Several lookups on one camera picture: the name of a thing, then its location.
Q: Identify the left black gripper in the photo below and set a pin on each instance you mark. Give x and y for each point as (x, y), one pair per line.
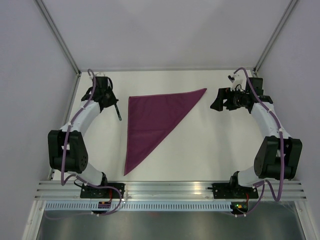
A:
(114, 100)

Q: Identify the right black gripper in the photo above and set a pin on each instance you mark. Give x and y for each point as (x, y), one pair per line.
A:
(224, 93)

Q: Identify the purple cloth napkin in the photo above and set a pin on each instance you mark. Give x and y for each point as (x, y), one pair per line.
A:
(151, 118)

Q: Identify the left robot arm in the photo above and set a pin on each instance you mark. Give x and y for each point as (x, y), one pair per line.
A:
(66, 146)

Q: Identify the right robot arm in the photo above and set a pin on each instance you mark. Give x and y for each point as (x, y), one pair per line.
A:
(279, 154)

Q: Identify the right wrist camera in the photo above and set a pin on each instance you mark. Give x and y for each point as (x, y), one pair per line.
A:
(236, 81)

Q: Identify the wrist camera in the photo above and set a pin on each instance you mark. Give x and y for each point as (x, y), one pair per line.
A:
(236, 81)
(101, 74)

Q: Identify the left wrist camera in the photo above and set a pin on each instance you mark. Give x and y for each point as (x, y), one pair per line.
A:
(101, 74)

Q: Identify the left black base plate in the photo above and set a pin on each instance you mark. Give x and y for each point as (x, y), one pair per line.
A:
(89, 192)

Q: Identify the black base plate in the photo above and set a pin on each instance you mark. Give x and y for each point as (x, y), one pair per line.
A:
(237, 192)
(89, 192)

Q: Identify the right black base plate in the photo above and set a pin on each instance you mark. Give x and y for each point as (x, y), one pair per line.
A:
(237, 192)

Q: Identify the aluminium front rail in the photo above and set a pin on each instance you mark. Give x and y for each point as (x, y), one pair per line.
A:
(180, 191)

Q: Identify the white slotted cable duct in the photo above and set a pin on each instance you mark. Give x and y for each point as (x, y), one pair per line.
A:
(222, 206)

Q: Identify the right aluminium frame post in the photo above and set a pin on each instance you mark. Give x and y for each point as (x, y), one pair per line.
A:
(275, 34)

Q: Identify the aluminium frame post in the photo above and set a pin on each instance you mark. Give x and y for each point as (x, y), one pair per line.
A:
(57, 35)
(275, 34)

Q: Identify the left aluminium frame post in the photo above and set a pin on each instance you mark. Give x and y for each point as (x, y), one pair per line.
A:
(57, 35)

